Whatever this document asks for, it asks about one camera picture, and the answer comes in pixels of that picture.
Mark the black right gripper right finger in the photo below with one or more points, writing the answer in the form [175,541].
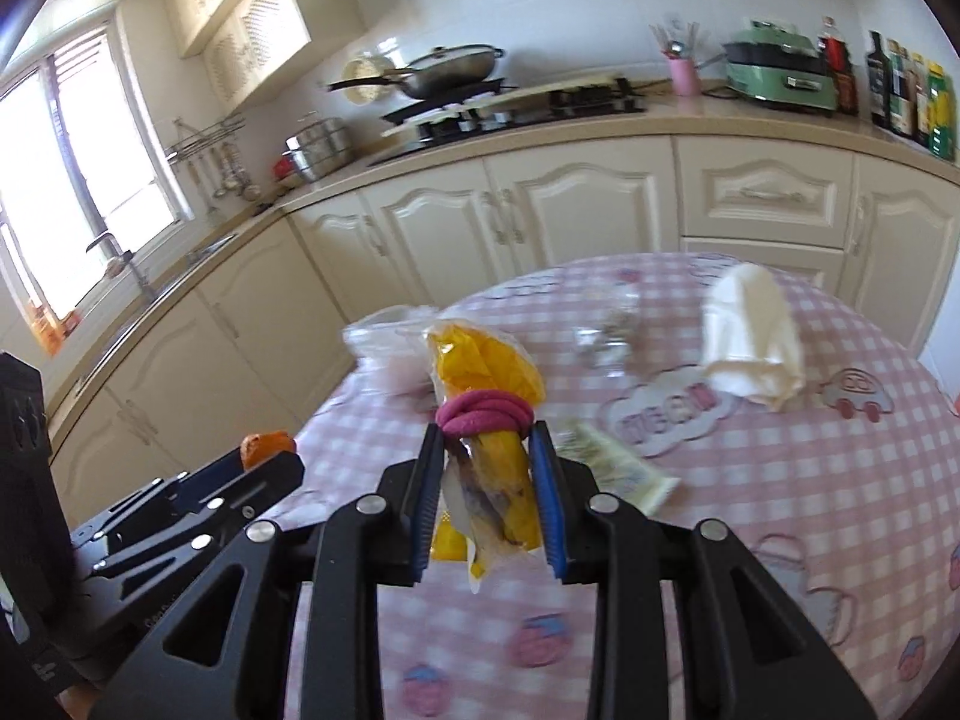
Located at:
[748,650]

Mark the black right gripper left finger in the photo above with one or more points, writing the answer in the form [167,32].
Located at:
[312,590]

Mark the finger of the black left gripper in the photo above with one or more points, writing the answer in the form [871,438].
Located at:
[222,495]

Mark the silver green wrapper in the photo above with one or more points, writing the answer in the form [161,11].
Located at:
[615,468]

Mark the pink white plastic bag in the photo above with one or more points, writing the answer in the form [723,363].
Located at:
[390,348]

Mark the yellow snack bag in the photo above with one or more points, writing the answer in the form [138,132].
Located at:
[488,388]

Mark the white tissue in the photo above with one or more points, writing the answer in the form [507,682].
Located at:
[751,345]

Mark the clear plastic bag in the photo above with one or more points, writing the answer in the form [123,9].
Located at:
[608,324]

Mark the kitchen window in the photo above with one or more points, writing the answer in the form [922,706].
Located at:
[75,162]

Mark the cream lower cabinets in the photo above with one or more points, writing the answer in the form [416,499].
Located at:
[249,339]

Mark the pink checkered tablecloth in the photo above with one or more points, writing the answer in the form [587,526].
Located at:
[848,494]

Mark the orange bottle on sill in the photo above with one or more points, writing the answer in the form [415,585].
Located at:
[50,330]

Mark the chrome sink faucet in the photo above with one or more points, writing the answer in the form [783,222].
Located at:
[121,260]

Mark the red bowl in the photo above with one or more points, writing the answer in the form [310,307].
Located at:
[283,168]

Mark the steel stock pot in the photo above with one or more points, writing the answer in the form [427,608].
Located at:
[320,146]

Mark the cream colander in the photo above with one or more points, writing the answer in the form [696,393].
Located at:
[366,66]

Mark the black gas stove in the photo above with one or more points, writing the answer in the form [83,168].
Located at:
[595,96]

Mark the frying pan with lid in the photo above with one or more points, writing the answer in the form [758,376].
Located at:
[442,70]

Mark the cream upper cabinet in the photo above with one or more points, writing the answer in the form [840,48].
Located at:
[241,42]

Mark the pink utensil holder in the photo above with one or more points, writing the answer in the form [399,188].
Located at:
[684,76]

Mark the green yellow bottle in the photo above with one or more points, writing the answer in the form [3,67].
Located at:
[940,117]

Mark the green electric cooker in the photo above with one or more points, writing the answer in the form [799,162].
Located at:
[771,64]

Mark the red cap soy bottle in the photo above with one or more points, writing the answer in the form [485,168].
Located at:
[836,56]

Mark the dark sauce bottle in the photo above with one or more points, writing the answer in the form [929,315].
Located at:
[879,76]

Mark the wall utensil rack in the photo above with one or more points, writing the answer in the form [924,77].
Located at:
[211,159]

